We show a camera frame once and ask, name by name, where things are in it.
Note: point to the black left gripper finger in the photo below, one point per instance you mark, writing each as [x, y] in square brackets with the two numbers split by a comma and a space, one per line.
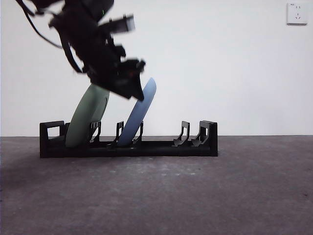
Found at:
[122, 90]
[139, 90]

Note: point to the blue round plate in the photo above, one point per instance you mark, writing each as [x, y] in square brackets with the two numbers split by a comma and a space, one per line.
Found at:
[137, 115]

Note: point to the pale green round plate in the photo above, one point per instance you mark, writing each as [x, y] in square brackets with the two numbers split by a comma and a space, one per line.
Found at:
[83, 117]

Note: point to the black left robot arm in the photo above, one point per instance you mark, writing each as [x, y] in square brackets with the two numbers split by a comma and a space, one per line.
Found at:
[80, 36]

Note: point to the black plastic plate rack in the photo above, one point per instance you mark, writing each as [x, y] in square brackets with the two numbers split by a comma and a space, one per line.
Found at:
[159, 149]

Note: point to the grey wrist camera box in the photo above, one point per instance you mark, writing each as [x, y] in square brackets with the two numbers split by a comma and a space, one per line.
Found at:
[119, 24]

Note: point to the white wall socket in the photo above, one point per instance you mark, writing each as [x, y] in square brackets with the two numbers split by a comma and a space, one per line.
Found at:
[296, 14]

